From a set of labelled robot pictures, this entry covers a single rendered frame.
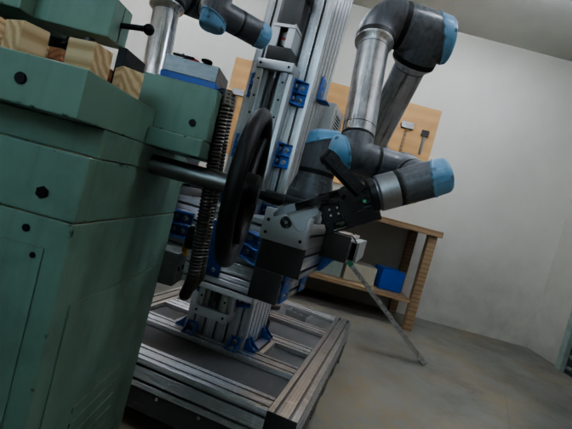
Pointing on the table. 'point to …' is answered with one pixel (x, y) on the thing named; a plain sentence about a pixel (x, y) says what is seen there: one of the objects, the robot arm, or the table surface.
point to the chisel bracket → (86, 20)
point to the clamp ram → (128, 61)
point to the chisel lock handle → (139, 28)
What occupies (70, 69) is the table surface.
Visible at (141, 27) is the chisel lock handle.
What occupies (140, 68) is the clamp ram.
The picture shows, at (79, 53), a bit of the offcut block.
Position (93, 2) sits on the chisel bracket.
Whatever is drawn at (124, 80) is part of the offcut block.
